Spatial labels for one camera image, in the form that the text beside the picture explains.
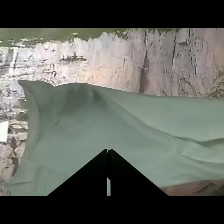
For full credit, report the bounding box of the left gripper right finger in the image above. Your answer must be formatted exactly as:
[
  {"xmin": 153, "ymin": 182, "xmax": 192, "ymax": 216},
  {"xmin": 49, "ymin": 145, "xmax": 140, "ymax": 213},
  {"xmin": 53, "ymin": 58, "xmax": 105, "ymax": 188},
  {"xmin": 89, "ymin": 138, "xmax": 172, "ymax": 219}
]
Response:
[{"xmin": 107, "ymin": 148, "xmax": 168, "ymax": 197}]

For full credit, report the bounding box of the pale green garment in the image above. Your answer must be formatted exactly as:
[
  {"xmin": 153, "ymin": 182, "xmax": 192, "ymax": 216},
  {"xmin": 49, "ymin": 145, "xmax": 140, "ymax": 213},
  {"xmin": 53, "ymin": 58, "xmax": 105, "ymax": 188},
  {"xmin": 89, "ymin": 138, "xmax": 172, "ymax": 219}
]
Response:
[{"xmin": 6, "ymin": 79, "xmax": 224, "ymax": 197}]

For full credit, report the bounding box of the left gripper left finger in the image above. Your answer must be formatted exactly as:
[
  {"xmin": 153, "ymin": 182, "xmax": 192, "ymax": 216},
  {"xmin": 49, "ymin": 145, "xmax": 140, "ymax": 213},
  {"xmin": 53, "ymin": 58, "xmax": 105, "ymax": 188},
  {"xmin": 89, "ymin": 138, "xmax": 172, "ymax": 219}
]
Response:
[{"xmin": 47, "ymin": 148, "xmax": 109, "ymax": 197}]

